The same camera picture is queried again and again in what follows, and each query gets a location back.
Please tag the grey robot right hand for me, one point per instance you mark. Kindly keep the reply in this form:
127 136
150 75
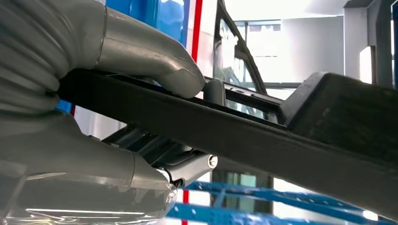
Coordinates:
62 161

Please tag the blue metal shelf rack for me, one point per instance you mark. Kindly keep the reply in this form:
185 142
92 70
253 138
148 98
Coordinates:
149 18

